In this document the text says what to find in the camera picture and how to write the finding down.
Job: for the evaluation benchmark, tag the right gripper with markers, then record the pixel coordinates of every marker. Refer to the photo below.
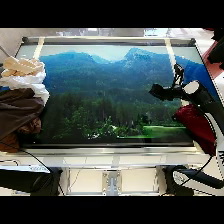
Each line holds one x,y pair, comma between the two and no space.
165,92

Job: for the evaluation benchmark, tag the beige garment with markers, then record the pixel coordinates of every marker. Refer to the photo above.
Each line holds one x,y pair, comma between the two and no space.
23,65

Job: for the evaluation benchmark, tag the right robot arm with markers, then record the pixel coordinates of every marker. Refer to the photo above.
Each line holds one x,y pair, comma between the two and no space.
213,110

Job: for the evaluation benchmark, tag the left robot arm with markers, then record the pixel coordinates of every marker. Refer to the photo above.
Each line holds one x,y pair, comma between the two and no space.
20,180

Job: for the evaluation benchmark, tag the red garment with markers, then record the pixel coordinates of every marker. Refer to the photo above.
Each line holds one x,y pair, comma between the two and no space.
196,125

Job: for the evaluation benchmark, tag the white garment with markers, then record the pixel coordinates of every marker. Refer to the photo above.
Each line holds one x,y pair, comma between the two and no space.
28,83

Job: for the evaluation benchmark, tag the rust brown garment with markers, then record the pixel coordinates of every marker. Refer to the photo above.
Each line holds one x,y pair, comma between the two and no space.
28,128

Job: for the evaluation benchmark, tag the dark brown garment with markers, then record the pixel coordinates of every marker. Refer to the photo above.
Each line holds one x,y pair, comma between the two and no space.
18,108

